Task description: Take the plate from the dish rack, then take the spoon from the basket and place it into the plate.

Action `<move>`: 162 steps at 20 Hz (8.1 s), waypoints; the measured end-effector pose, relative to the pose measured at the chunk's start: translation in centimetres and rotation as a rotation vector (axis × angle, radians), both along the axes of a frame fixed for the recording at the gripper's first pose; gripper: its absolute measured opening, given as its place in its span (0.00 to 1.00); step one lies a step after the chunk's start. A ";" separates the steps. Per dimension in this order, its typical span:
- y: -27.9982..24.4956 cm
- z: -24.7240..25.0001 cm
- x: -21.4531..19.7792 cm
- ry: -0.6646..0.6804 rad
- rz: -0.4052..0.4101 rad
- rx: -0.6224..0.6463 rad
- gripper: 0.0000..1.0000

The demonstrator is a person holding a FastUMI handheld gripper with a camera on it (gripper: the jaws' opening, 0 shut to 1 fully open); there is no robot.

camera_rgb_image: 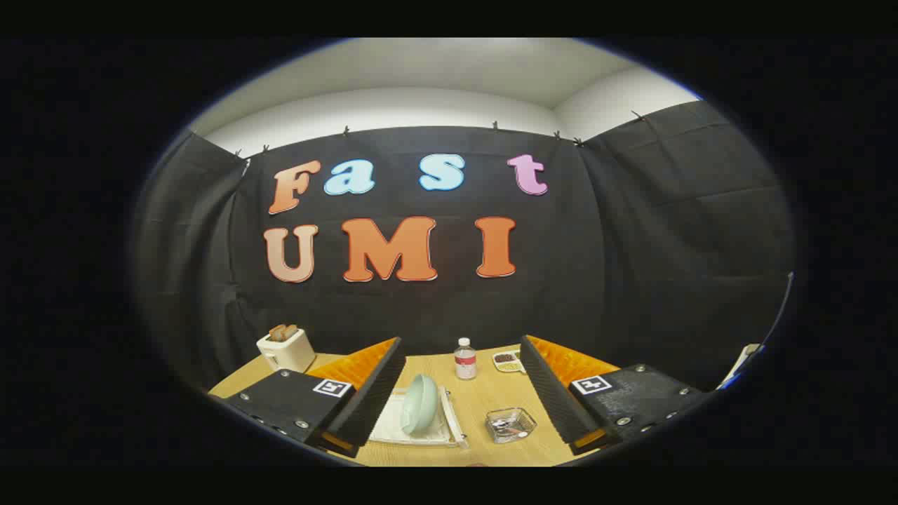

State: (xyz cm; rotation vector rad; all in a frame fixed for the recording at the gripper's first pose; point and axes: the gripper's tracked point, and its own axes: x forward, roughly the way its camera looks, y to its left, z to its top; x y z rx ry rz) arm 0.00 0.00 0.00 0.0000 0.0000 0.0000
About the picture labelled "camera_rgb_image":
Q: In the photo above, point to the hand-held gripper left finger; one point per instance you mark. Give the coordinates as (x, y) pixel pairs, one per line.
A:
(372, 393)

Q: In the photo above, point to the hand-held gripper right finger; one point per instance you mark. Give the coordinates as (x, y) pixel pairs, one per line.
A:
(554, 393)

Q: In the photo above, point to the pale green plate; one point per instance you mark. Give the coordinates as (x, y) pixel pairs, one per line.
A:
(419, 407)

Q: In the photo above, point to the white divided snack dish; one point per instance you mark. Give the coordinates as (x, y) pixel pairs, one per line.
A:
(506, 361)

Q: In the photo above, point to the white toaster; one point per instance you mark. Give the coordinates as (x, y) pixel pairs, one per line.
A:
(287, 354)

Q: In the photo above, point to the clear bottle with red label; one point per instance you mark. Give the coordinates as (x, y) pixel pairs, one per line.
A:
(465, 363)

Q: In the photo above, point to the toast slice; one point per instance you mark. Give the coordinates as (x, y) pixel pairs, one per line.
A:
(290, 330)
(276, 333)

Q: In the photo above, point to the white and blue device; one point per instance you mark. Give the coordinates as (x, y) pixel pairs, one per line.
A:
(740, 365)

